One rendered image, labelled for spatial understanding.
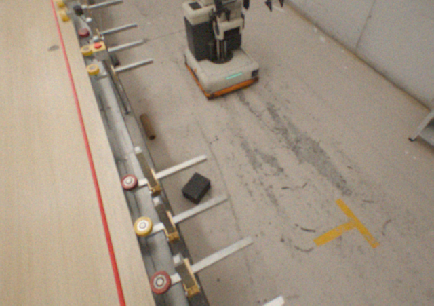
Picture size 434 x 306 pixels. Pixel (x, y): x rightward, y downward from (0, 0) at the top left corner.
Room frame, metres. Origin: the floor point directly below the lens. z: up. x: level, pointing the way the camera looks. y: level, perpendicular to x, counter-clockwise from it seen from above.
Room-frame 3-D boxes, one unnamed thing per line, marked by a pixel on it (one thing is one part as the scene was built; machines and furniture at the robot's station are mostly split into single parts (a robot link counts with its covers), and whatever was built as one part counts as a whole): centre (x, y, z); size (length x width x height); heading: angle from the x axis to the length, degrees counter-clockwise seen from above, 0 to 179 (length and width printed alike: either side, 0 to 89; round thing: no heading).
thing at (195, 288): (0.28, 0.17, 0.83); 0.14 x 0.06 x 0.05; 22
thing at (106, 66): (1.41, 0.62, 0.93); 0.05 x 0.05 x 0.45; 22
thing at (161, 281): (0.26, 0.27, 0.85); 0.08 x 0.08 x 0.11
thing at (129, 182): (0.72, 0.46, 0.85); 0.08 x 0.08 x 0.11
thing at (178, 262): (0.26, 0.16, 0.94); 0.04 x 0.04 x 0.48; 22
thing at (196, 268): (0.34, 0.09, 0.83); 0.43 x 0.03 x 0.04; 112
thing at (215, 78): (2.55, -0.09, 0.16); 0.67 x 0.64 x 0.25; 22
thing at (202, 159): (0.80, 0.27, 0.83); 0.43 x 0.03 x 0.04; 112
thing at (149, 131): (1.83, 0.68, 0.04); 0.30 x 0.08 x 0.08; 22
